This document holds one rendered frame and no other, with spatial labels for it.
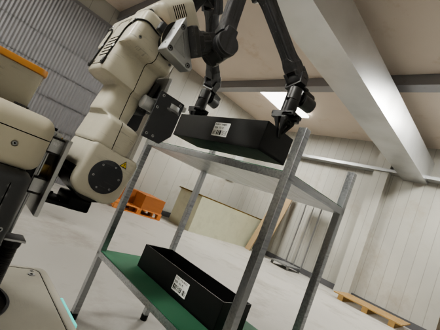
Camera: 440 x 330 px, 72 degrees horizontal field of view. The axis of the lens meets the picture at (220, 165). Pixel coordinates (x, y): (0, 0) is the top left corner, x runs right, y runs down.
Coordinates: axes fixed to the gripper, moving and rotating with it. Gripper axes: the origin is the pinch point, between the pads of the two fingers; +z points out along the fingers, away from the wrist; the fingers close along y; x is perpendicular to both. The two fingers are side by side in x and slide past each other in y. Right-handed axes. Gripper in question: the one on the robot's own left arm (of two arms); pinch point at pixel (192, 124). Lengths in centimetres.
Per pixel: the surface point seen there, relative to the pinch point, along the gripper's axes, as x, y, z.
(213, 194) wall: -471, 484, 22
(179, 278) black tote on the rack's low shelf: -2, -33, 67
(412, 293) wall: -594, 18, 53
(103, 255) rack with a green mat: 13, 7, 75
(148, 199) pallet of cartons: -230, 385, 80
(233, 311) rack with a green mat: 11, -74, 59
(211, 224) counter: -391, 364, 87
